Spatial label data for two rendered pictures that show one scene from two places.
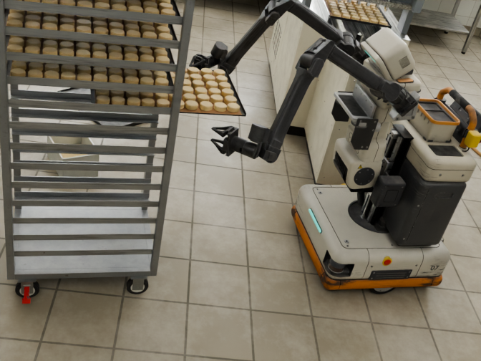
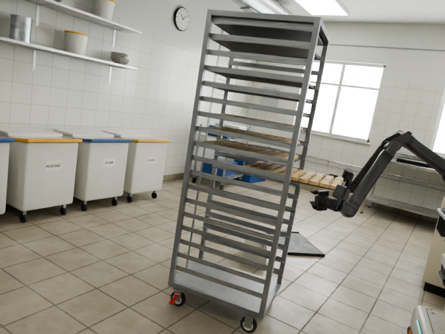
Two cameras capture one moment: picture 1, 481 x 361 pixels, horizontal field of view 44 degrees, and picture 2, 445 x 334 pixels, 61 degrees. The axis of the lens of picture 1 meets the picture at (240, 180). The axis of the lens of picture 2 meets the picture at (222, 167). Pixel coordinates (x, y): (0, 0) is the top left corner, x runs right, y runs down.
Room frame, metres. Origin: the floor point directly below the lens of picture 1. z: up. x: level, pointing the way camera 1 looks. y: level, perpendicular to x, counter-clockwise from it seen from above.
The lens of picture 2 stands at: (0.21, -0.73, 1.31)
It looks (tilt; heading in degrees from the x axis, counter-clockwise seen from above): 9 degrees down; 40
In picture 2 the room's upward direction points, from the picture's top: 9 degrees clockwise
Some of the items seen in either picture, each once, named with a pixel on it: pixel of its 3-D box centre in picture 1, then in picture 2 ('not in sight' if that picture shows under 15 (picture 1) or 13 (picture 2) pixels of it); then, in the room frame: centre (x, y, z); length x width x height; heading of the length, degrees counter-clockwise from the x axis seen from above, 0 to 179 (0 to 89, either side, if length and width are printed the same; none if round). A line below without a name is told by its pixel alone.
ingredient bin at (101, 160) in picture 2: not in sight; (90, 168); (2.36, 2.94, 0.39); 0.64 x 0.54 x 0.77; 98
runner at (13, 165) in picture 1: (89, 165); (230, 211); (1.93, 0.60, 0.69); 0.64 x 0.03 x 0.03; 110
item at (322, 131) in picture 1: (348, 109); not in sight; (3.48, -0.58, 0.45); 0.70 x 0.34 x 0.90; 8
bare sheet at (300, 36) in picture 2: not in sight; (269, 32); (2.11, 0.67, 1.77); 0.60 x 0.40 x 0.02; 110
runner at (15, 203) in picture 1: (87, 201); (225, 239); (1.93, 0.60, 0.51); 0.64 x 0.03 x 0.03; 110
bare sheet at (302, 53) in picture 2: not in sight; (266, 48); (2.11, 0.67, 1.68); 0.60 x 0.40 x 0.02; 110
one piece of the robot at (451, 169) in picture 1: (408, 168); not in sight; (2.65, -0.82, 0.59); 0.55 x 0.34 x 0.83; 20
